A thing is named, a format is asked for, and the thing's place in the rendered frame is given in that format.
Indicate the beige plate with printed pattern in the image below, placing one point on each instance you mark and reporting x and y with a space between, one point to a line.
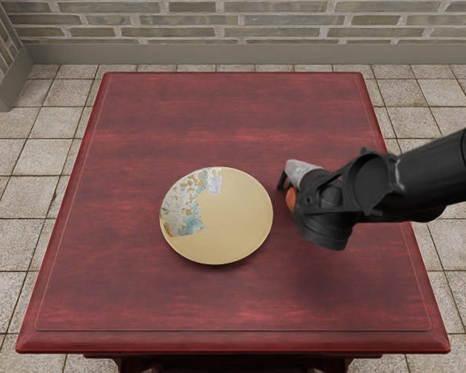
233 221

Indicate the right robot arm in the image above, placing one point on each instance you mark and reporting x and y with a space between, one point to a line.
396 190

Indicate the orange fruit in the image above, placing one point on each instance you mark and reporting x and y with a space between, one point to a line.
289 198

